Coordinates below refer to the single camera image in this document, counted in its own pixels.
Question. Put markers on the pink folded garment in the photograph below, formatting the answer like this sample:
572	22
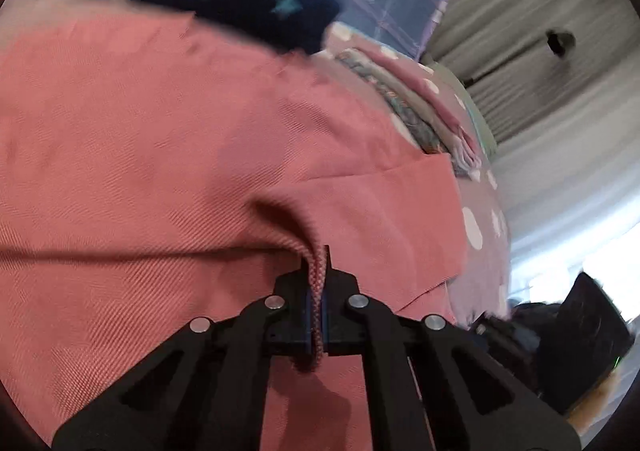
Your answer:
440	103

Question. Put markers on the black rod with knob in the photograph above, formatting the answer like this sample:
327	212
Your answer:
560	42

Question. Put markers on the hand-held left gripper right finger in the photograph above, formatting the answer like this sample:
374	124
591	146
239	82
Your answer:
324	313

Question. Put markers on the pale green sheet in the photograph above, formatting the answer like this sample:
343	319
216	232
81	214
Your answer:
481	123

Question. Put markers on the mauve polka dot blanket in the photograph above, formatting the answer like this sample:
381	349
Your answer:
489	196

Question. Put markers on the grey curtain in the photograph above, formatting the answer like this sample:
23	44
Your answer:
525	6

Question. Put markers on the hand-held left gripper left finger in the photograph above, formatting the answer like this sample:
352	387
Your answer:
306	313

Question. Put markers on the salmon pink garment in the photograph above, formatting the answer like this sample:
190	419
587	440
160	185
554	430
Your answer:
150	156

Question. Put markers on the blue floral folded garment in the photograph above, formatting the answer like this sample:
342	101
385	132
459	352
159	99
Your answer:
415	116

